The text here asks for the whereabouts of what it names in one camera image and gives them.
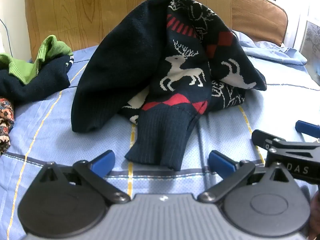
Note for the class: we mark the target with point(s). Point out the navy and green garment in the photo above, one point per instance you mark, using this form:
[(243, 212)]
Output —
[(37, 77)]

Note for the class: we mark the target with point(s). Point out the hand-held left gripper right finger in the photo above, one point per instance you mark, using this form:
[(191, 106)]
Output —
[(221, 164)]

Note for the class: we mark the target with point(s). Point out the wooden headboard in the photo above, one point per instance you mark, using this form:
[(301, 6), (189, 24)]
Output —
[(82, 12)]

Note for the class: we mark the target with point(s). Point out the brown padded cushion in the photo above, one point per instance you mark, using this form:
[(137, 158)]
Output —
[(257, 17)]

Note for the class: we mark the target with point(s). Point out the white window frame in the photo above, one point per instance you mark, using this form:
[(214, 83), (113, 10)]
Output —
[(306, 7)]

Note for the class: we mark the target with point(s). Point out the navy reindeer pattern sweater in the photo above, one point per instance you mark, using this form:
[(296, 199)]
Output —
[(150, 62)]

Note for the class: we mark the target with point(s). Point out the light blue striped bedsheet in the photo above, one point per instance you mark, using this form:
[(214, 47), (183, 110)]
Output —
[(50, 130)]

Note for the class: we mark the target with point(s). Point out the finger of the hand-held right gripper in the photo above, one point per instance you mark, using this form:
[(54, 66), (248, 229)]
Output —
[(262, 138), (305, 128)]

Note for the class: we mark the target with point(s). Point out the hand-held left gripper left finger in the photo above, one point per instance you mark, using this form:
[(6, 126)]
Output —
[(103, 160)]

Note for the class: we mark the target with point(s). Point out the floral patterned cloth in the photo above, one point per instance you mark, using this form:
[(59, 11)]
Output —
[(5, 122)]

